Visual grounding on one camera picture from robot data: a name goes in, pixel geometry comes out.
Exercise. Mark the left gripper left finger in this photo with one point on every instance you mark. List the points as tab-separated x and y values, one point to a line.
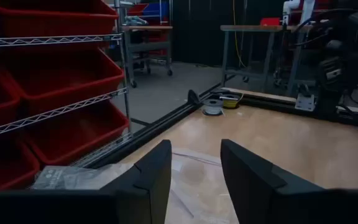
148	186

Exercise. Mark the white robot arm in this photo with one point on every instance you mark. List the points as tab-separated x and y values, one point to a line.
308	9

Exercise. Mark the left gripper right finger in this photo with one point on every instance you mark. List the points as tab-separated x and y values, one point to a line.
253	193

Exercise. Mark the grey metal mounting bracket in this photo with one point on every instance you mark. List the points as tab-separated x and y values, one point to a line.
304	102

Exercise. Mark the wooden top workbench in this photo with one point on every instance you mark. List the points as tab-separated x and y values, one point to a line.
250	28

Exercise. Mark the clear plastic zip bag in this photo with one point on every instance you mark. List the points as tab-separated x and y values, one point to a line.
194	186
61	177

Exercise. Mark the small red box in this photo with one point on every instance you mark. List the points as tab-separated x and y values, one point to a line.
269	21

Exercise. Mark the blue storage bin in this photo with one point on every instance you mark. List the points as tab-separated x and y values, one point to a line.
157	9

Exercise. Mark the teal cloth bundle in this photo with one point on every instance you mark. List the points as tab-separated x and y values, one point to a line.
135	21

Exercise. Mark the black triangular frame brace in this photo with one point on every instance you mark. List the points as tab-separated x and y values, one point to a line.
193	98

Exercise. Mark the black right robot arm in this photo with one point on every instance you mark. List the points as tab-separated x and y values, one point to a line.
346	53

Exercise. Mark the grey wheeled cart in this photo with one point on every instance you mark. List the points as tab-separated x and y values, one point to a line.
148	28

